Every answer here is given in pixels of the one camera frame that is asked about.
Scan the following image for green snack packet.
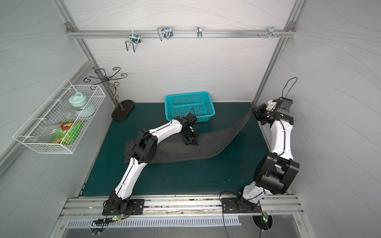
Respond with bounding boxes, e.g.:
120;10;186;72
50;122;83;145

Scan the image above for pale green lidded jar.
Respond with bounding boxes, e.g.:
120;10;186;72
68;92;95;117

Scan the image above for aluminium top rail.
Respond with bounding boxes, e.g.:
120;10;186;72
67;28;296;39

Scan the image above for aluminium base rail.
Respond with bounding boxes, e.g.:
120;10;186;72
59;194;304;219

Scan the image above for double metal hook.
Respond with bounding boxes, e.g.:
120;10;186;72
125;32;141;52

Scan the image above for dark grey long pants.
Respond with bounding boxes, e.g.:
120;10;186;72
124;109;254;164

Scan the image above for teal plastic mesh basket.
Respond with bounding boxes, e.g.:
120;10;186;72
165;92;215;123

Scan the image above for metal bracket hook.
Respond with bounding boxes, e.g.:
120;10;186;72
258;27;284;39

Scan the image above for white vent strip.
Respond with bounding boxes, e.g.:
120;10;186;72
66;216;241;229

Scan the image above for dark oval stand base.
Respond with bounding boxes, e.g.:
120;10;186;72
111;100;135;121

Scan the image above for curved metal hook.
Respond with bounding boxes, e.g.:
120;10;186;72
157;26;174;41

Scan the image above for ornate metal hook stand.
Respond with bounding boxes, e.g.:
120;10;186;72
83;66;128;104

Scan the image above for white wire wall basket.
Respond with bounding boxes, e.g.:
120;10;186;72
13;79;106;154

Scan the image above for small metal hook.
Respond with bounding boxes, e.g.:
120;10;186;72
196;26;202;39

